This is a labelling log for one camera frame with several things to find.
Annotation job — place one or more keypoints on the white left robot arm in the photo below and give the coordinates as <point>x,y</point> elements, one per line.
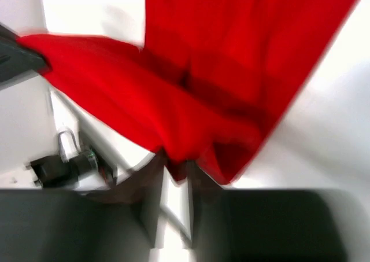
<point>55,170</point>

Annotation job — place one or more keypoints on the bright red t shirt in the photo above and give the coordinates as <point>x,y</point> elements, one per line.
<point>211,81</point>

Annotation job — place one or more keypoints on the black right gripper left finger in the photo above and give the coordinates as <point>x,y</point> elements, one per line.
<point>118,224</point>

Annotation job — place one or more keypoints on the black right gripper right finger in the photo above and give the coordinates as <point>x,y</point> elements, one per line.
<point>274,224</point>

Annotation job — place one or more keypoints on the aluminium table edge rail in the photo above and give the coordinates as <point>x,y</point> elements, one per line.
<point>124,155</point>

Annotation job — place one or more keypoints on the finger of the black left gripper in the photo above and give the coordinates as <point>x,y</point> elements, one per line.
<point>18,63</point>

